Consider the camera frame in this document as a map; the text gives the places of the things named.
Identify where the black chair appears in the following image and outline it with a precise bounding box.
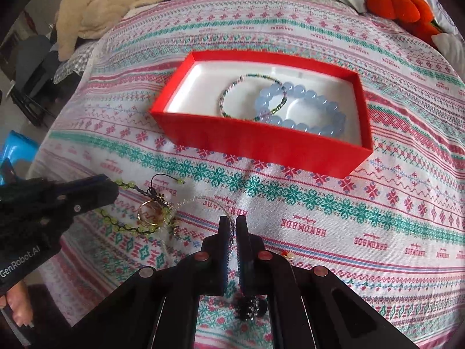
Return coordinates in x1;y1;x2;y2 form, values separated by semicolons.
7;34;64;128

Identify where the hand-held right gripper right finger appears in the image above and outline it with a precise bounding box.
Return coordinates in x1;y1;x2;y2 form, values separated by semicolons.
235;216;418;349

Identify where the beige fleece blanket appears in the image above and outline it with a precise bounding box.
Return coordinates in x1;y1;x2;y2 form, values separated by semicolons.
54;0;171;60

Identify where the red cardboard box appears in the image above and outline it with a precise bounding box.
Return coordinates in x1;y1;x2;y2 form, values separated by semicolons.
149;51;374;179

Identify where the blue plastic object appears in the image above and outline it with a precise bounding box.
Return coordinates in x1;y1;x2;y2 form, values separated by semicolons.
0;130;40;186

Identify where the printed patterned blanket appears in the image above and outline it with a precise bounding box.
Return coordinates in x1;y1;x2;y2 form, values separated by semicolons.
27;0;465;349

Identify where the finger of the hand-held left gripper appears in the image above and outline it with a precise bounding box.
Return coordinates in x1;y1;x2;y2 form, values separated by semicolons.
0;174;120;205
0;195;107;248

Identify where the gold ring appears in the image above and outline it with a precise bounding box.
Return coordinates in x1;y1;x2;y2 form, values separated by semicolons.
137;200;166;226

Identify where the checkered bed sheet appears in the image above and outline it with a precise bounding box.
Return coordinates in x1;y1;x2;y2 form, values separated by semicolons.
54;40;100;84

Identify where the green bead black cord bracelet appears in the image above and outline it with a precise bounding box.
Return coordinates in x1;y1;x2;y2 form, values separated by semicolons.
96;179;186;235

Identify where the white pillow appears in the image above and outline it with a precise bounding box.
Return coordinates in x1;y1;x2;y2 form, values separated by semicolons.
432;32;465;67

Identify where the person's left hand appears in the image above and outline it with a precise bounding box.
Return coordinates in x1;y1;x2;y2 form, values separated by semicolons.
0;283;35;330

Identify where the thin multicolour bead bracelet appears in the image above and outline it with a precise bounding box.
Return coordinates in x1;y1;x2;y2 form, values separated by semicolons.
219;74;289;119

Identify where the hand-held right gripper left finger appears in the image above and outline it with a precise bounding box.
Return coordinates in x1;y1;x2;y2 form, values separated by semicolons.
65;216;235;349

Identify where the orange plush toy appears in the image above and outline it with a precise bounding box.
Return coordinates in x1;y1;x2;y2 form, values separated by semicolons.
364;0;442;40

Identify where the pale blue bead bracelet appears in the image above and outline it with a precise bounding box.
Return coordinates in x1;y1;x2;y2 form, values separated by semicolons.
254;81;347;133

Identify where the clear bead bracelet black charm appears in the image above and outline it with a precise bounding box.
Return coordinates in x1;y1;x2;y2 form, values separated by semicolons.
171;194;267;321

